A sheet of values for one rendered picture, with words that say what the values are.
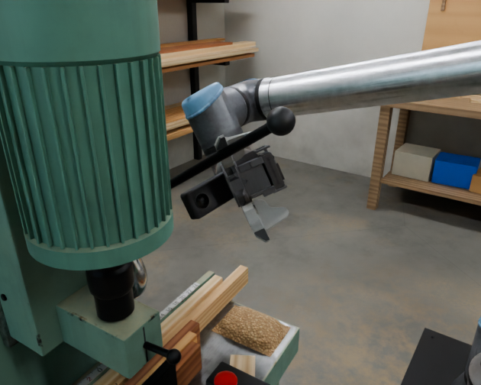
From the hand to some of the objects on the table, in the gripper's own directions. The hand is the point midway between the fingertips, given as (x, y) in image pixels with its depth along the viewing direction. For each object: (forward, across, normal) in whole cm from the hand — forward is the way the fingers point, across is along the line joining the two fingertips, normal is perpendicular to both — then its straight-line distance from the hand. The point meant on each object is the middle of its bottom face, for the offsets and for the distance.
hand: (240, 192), depth 55 cm
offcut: (-10, +30, +12) cm, 34 cm away
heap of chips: (-21, +28, +8) cm, 36 cm away
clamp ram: (-1, +28, +23) cm, 36 cm away
